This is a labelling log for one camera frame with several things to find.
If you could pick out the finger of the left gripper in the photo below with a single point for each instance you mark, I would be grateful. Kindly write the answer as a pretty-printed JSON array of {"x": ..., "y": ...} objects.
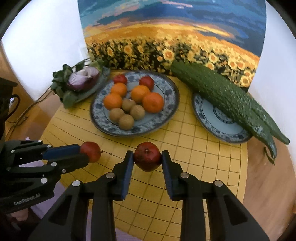
[
  {"x": 21, "y": 152},
  {"x": 42, "y": 168}
]

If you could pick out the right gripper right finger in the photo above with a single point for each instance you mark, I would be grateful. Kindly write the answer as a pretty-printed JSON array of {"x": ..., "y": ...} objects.
[{"x": 228, "y": 218}]

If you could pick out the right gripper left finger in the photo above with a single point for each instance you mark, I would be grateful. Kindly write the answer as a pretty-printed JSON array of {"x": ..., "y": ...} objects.
[{"x": 67, "y": 218}]

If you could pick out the red apple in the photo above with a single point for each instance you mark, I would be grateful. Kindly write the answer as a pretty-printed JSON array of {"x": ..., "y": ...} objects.
[
  {"x": 147, "y": 156},
  {"x": 147, "y": 81},
  {"x": 121, "y": 78},
  {"x": 92, "y": 150}
]

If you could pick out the lone brown kiwi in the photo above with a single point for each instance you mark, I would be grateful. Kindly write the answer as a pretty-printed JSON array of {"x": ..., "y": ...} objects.
[{"x": 126, "y": 122}]

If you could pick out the large front orange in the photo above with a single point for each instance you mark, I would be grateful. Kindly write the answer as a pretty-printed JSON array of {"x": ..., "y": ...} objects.
[{"x": 112, "y": 100}]

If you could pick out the small tangerine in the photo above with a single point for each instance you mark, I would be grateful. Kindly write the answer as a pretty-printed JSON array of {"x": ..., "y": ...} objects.
[{"x": 120, "y": 89}]

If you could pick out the orange tangerine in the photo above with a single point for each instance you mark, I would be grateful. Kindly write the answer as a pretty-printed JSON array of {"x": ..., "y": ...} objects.
[{"x": 139, "y": 92}]

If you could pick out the person left hand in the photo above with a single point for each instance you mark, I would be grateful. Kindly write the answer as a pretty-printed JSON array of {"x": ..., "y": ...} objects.
[{"x": 19, "y": 216}]

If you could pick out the purple fluffy towel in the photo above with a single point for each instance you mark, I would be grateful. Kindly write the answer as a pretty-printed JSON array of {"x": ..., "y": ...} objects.
[{"x": 84, "y": 210}]

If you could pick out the yellow go board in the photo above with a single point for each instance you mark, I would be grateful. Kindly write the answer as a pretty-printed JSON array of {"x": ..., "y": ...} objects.
[{"x": 147, "y": 213}]

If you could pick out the green leafy bok choy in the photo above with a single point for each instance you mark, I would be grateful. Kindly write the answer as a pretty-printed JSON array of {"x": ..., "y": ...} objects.
[{"x": 64, "y": 85}]

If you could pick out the small plate under cucumbers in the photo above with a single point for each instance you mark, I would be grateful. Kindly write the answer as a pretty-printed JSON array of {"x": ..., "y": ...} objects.
[{"x": 217, "y": 123}]

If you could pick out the halved red onion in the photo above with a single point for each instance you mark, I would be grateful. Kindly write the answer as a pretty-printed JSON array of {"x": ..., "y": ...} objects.
[{"x": 84, "y": 79}]

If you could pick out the large blue patterned plate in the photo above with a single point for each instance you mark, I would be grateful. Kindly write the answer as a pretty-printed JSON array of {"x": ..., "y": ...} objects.
[{"x": 152, "y": 121}]

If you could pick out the small plate under onion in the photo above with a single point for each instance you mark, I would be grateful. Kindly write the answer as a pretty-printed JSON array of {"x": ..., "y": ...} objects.
[{"x": 92, "y": 85}]

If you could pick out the front dark green cucumber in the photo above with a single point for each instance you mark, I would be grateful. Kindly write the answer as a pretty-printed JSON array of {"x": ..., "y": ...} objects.
[{"x": 227, "y": 97}]

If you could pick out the dark green cucumber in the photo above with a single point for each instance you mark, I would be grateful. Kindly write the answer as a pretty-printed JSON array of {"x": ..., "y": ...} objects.
[
  {"x": 227, "y": 97},
  {"x": 267, "y": 119}
]

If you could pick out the rear dark green cucumber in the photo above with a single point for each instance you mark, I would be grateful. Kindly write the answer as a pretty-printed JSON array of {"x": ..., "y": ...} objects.
[{"x": 267, "y": 119}]

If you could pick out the sunflower field painting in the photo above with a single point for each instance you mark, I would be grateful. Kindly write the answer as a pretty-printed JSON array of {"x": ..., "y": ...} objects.
[{"x": 225, "y": 36}]

